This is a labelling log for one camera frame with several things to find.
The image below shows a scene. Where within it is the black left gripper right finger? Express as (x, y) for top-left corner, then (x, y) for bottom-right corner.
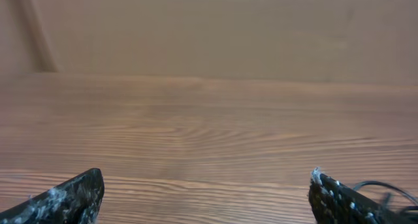
(308, 167), (417, 224)

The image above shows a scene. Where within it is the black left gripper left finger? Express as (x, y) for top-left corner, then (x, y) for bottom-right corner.
(1, 168), (105, 224)

